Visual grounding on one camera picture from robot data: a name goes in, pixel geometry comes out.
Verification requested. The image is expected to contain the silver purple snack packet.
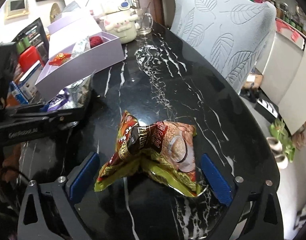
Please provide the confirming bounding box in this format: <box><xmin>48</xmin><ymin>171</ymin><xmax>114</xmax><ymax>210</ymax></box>
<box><xmin>47</xmin><ymin>74</ymin><xmax>93</xmax><ymax>111</ymax></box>

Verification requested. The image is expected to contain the red gold candy packet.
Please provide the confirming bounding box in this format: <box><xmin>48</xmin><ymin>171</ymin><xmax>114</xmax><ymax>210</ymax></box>
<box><xmin>49</xmin><ymin>53</ymin><xmax>71</xmax><ymax>67</ymax></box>

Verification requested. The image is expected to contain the dark red fluffy scrunchie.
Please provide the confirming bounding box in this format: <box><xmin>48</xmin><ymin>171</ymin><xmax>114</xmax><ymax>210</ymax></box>
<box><xmin>89</xmin><ymin>36</ymin><xmax>104</xmax><ymax>48</ymax></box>

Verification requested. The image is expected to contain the green brown snack packet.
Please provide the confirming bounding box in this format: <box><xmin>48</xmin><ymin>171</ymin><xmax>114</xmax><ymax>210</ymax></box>
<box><xmin>94</xmin><ymin>111</ymin><xmax>203</xmax><ymax>197</ymax></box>

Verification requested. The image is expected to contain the white blue medicine box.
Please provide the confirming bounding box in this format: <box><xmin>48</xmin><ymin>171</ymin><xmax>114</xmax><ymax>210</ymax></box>
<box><xmin>18</xmin><ymin>61</ymin><xmax>43</xmax><ymax>100</ymax></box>

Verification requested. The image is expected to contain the red plastic container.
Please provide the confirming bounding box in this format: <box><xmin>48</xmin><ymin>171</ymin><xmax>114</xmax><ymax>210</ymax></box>
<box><xmin>18</xmin><ymin>46</ymin><xmax>45</xmax><ymax>73</ymax></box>

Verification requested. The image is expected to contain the lilac open gift box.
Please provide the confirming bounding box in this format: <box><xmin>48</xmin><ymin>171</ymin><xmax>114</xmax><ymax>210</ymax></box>
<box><xmin>35</xmin><ymin>9</ymin><xmax>125</xmax><ymax>101</ymax></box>

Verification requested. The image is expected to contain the black menu stand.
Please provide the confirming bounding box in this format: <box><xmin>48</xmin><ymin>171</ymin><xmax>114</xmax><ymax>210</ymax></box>
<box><xmin>12</xmin><ymin>18</ymin><xmax>49</xmax><ymax>63</ymax></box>

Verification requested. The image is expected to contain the cream cartoon kettle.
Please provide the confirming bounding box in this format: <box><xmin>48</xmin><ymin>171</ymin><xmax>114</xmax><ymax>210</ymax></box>
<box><xmin>100</xmin><ymin>0</ymin><xmax>139</xmax><ymax>44</ymax></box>

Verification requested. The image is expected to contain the clear glass mug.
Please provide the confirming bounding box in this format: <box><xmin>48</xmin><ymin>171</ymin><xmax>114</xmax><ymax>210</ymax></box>
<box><xmin>135</xmin><ymin>8</ymin><xmax>154</xmax><ymax>36</ymax></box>

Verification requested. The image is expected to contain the grey leaf pattern chair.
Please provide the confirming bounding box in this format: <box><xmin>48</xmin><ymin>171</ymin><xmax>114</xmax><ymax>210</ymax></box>
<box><xmin>171</xmin><ymin>0</ymin><xmax>276</xmax><ymax>92</ymax></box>

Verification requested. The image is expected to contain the wall intercom panel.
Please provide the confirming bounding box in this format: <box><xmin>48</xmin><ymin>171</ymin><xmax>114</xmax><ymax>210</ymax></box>
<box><xmin>4</xmin><ymin>0</ymin><xmax>29</xmax><ymax>20</ymax></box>

